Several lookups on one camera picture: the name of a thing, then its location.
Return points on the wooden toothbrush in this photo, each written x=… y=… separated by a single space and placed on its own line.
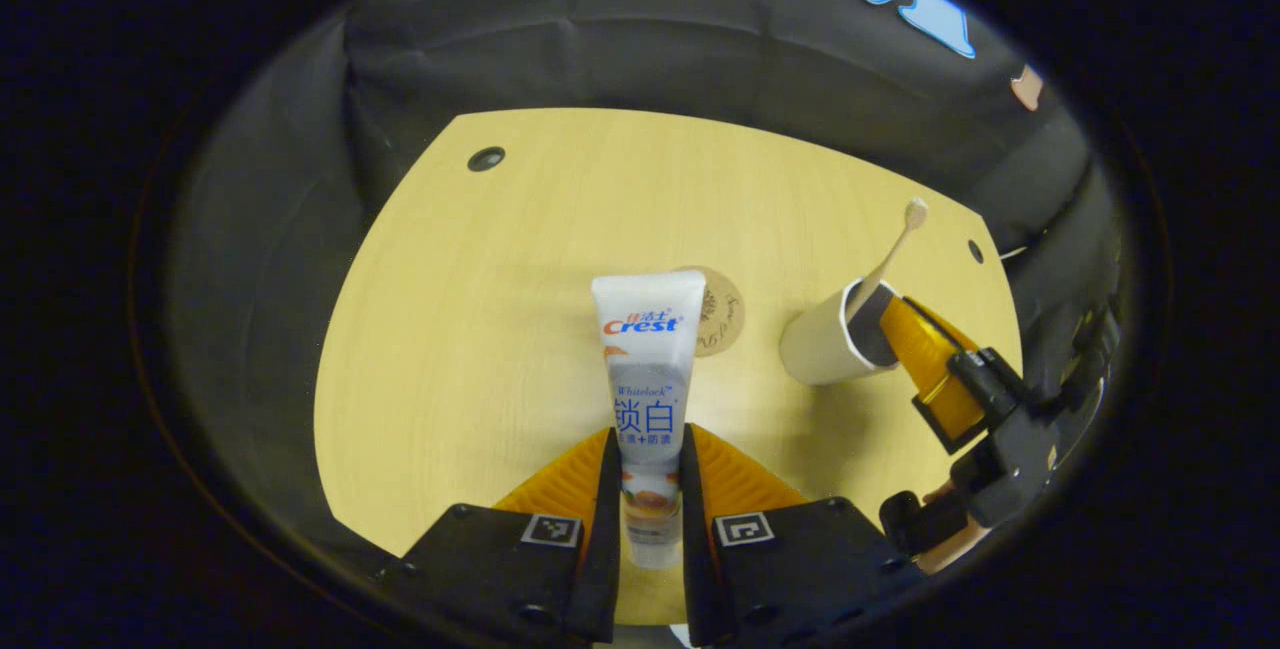
x=890 y=254

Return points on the light wooden desktop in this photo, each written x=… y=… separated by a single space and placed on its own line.
x=480 y=349

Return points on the white toothpaste tube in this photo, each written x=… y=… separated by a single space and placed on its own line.
x=648 y=379

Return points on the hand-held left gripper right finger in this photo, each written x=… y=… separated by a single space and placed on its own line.
x=692 y=509

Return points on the black backdrop cloth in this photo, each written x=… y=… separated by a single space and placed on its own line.
x=620 y=29

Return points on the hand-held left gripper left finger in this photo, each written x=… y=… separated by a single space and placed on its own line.
x=608 y=509

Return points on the round cork coaster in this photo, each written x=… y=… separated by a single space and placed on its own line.
x=722 y=319

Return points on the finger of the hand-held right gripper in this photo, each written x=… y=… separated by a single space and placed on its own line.
x=930 y=364

